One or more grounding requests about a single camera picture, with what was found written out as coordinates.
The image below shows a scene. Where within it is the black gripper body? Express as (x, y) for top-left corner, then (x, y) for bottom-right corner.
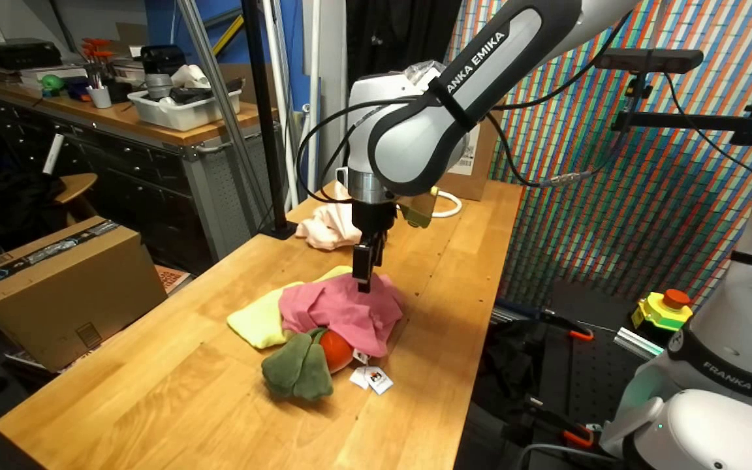
(350, 198), (397, 253)

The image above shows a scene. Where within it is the peach cloth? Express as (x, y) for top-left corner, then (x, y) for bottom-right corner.
(293, 200), (366, 253)

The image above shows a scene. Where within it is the pink cloth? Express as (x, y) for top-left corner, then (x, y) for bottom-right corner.
(276, 268), (406, 360)

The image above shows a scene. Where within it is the white rope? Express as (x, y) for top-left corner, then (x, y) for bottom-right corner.
(332, 177), (468, 221)

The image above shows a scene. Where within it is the yellow cloth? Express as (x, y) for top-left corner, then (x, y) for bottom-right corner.
(225, 264), (352, 352)

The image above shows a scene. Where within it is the white paper tag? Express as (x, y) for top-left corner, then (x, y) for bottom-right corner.
(348, 362), (397, 399)

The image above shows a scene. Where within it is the cardboard box with labels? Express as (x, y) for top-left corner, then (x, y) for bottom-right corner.
(439, 112), (500, 204)

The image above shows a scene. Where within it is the orange plush with green leaves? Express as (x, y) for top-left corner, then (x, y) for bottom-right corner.
(258, 327), (357, 405)

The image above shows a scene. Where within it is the black metal pole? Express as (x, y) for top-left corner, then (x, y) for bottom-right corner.
(241, 0), (302, 243)

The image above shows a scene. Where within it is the silver tripod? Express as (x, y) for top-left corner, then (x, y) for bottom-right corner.
(174, 0), (320, 230)

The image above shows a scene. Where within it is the wooden top workbench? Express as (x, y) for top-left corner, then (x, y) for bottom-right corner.
(0, 65), (275, 272)

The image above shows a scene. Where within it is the white plastic bin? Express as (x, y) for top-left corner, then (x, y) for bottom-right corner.
(124, 87), (242, 134)

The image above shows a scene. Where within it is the black cup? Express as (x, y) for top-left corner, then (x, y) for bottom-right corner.
(137, 44), (188, 79)

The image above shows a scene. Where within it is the yellow emergency stop button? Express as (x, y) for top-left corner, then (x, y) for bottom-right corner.
(632, 288), (696, 335)

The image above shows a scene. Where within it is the blue board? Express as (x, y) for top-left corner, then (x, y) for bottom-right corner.
(141, 0), (312, 112)

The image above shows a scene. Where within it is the wooden stool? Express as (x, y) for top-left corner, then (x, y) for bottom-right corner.
(0, 169), (98, 230)

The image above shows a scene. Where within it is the large cardboard box black tape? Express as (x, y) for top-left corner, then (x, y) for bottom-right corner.
(0, 217), (170, 375)

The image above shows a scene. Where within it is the white cup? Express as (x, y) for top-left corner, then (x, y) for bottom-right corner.
(87, 84), (114, 112)

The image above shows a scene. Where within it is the orange tool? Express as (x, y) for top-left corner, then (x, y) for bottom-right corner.
(79, 37), (124, 62)

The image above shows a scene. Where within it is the black backpack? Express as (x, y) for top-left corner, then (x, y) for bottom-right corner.
(0, 166), (71, 255)

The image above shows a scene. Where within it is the black box device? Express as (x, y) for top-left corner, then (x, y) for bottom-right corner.
(0, 38), (63, 74)

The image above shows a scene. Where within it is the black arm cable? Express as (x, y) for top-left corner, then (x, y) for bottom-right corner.
(294, 15), (640, 207)

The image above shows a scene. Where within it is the black clamp orange handle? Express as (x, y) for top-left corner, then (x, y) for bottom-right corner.
(541, 307), (598, 344)
(523, 395), (601, 451)

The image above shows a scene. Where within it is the black stereo camera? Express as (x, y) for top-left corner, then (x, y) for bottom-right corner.
(596, 48), (707, 74)

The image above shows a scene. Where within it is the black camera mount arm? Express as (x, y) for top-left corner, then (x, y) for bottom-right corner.
(609, 101), (752, 151)

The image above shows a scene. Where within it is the black camera cable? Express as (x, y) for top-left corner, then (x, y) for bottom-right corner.
(632, 35), (752, 191)

